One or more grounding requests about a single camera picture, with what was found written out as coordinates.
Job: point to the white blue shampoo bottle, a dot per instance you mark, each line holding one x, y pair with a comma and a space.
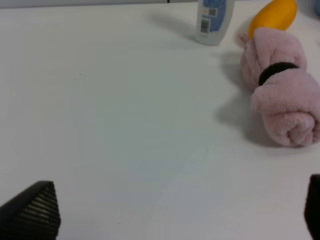
213, 20

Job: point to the rolled pink towel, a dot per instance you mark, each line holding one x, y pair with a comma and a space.
289, 101

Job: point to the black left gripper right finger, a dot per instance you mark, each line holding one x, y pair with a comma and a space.
312, 207

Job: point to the black hair band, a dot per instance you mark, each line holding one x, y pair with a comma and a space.
274, 69

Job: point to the orange mango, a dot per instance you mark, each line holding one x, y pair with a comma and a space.
278, 14

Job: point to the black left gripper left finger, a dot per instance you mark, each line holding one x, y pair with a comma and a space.
33, 214

